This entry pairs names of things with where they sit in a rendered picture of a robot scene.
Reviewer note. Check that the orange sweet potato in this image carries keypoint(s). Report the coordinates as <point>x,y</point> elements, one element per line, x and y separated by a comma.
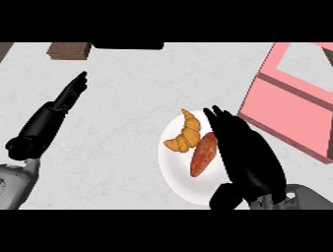
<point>203,154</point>

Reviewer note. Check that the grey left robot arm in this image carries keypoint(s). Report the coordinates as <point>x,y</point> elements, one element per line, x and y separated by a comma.
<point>2,185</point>

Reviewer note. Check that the white plate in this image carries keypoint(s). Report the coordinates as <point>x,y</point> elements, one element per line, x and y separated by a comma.
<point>181,175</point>

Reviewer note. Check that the pink cardboard box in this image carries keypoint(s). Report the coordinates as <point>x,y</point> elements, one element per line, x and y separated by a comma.
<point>294,108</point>

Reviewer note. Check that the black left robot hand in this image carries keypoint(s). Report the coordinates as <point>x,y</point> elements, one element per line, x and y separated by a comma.
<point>44,126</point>

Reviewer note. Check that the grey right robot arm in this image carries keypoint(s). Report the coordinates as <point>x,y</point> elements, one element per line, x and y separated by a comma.
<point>301,198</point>

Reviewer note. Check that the black appliance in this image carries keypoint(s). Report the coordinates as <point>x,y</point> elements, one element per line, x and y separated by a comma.
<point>127,45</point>

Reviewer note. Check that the golden croissant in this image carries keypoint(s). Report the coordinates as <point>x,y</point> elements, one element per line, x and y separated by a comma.
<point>186,134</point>

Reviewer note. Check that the brown wooden block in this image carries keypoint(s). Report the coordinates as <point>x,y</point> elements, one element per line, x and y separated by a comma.
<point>67,51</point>

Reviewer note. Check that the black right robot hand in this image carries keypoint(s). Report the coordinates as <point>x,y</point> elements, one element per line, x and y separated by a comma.
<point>248,154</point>

